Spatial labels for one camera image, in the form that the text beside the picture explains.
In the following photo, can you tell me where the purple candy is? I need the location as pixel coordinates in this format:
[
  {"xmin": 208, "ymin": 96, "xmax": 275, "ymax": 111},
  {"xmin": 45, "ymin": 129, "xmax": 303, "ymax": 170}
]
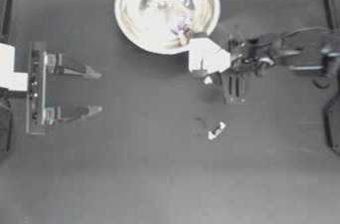
[{"xmin": 169, "ymin": 13, "xmax": 191, "ymax": 35}]

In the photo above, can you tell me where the steel bowl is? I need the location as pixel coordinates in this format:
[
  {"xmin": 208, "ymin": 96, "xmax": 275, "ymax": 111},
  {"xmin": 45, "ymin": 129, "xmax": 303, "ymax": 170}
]
[{"xmin": 115, "ymin": 0, "xmax": 221, "ymax": 56}]

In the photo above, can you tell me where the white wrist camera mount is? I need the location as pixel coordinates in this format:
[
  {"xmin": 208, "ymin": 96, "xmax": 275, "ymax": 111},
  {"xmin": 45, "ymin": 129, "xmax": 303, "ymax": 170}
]
[
  {"xmin": 187, "ymin": 35, "xmax": 232, "ymax": 74},
  {"xmin": 0, "ymin": 42, "xmax": 29, "ymax": 93}
]

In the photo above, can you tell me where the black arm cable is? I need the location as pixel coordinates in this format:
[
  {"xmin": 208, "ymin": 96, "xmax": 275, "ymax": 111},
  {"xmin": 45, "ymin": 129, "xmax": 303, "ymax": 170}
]
[{"xmin": 273, "ymin": 26, "xmax": 335, "ymax": 42}]

